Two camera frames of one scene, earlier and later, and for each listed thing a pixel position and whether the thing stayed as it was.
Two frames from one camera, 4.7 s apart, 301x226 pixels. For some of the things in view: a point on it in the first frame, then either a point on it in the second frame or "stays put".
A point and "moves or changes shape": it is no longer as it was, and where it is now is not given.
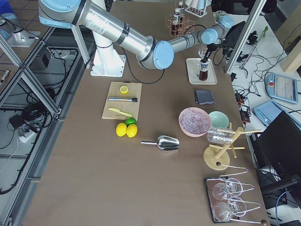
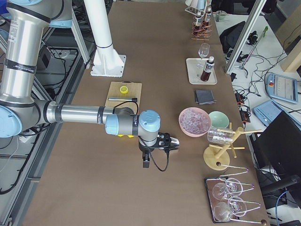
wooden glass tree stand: (216, 157) stays put
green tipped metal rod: (263, 34) stays put
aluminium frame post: (249, 24) stays put
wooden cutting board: (134, 91) stays put
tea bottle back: (181, 12) to (208, 18)
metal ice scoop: (165, 143) stays put
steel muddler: (133, 100) stays put
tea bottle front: (203, 74) moves or changes shape
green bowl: (219, 119) stays put
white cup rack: (197, 7) stays put
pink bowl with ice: (194, 122) stays put
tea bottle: (176, 22) to (199, 23)
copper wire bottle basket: (177, 30) moves or changes shape
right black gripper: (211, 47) to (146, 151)
